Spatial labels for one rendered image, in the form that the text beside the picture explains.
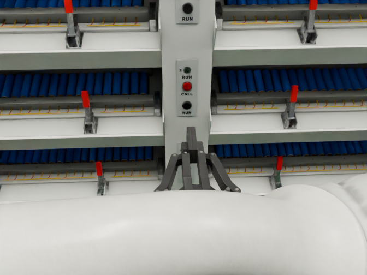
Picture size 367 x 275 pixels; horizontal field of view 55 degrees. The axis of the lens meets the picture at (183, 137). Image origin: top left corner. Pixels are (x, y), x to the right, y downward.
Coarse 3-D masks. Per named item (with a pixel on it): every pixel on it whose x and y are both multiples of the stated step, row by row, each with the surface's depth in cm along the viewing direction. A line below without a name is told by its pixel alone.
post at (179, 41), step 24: (168, 0) 59; (168, 24) 61; (192, 24) 61; (168, 48) 64; (192, 48) 64; (168, 72) 66; (168, 96) 69; (168, 120) 73; (192, 120) 73; (168, 144) 76
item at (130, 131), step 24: (0, 120) 76; (24, 120) 76; (48, 120) 76; (72, 120) 76; (120, 120) 77; (144, 120) 77; (0, 144) 75; (24, 144) 76; (48, 144) 76; (72, 144) 76; (96, 144) 77; (120, 144) 77; (144, 144) 78
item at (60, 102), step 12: (72, 96) 77; (96, 96) 77; (108, 96) 77; (120, 96) 77; (132, 96) 77; (144, 96) 77; (0, 108) 77; (12, 108) 76; (24, 108) 77; (36, 108) 77; (48, 108) 77; (60, 108) 78; (72, 108) 78
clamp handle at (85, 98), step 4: (84, 92) 70; (84, 96) 71; (84, 100) 71; (88, 100) 72; (84, 104) 72; (88, 104) 72; (84, 108) 72; (88, 108) 72; (88, 112) 73; (88, 116) 73; (88, 120) 73
